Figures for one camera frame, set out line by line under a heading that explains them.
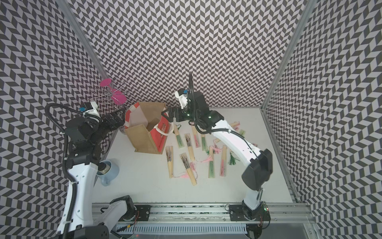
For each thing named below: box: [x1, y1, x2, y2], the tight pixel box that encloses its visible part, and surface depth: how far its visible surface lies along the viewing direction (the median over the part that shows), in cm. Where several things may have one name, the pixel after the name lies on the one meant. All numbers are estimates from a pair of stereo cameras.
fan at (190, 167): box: [179, 152, 197, 186], surface depth 89 cm
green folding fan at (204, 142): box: [200, 134, 207, 151], surface depth 101 cm
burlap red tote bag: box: [124, 102, 175, 155], surface depth 92 cm
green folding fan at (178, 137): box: [173, 123, 185, 149], surface depth 101 cm
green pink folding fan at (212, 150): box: [200, 145, 223, 179], surface depth 93 cm
